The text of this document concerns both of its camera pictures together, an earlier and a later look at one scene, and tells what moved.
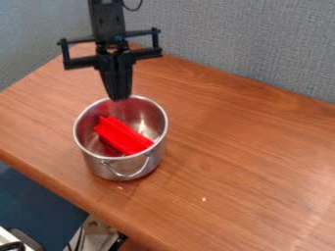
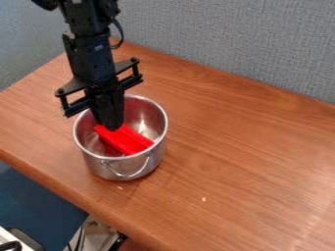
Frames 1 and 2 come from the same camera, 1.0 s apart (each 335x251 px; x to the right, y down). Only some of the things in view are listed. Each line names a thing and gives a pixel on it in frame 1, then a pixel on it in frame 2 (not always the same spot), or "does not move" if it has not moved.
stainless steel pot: x=143 y=115 does not move
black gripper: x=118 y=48 to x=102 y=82
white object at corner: x=9 y=237 does not move
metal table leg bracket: x=97 y=236 does not move
